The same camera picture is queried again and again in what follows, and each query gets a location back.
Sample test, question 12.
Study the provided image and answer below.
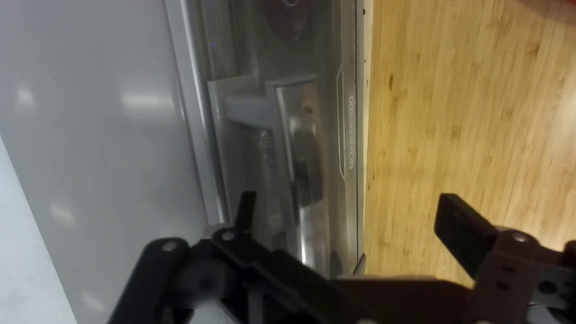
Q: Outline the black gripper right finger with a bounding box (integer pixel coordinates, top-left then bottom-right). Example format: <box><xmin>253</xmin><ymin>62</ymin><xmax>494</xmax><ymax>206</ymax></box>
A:
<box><xmin>433</xmin><ymin>192</ymin><xmax>576</xmax><ymax>324</ymax></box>

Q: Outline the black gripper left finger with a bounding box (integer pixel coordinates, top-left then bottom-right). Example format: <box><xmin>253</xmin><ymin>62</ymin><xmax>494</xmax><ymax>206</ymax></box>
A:
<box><xmin>111</xmin><ymin>188</ymin><xmax>339</xmax><ymax>324</ymax></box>

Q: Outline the grey oven door with handle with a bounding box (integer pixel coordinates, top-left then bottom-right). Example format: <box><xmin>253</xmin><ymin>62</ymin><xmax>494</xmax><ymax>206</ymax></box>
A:
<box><xmin>163</xmin><ymin>0</ymin><xmax>370</xmax><ymax>284</ymax></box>

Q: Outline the silver toaster oven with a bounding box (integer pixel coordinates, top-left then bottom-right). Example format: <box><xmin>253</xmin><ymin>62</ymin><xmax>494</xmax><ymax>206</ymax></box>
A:
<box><xmin>0</xmin><ymin>0</ymin><xmax>210</xmax><ymax>324</ymax></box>

